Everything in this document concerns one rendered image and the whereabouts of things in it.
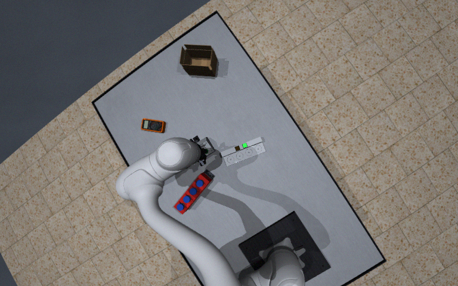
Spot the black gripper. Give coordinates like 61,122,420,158
197,144,207,166

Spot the small open brown cardboard box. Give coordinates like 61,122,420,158
180,44,217,77

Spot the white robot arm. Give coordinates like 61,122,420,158
116,137,306,286

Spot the grey key housing with blue and green buttons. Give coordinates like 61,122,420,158
193,136,215,156

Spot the orange digital multimeter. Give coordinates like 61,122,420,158
141,119,166,133

